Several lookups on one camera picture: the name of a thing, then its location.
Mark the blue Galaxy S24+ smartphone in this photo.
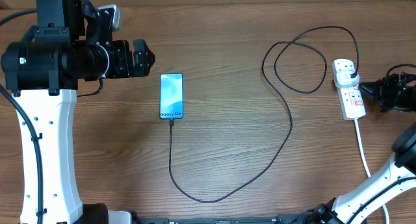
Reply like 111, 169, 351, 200
159, 73, 184, 119

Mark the black USB charging cable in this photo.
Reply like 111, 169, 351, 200
168, 25, 360, 204

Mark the white charger plug adapter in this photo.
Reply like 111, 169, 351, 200
334, 71, 360, 88

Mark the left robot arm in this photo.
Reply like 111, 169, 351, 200
1, 0, 155, 224

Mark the white power strip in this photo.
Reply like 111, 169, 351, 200
332, 58, 366, 121

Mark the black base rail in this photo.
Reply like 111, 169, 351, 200
132, 214, 340, 224

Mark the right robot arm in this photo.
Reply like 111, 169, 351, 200
289, 72, 415, 223

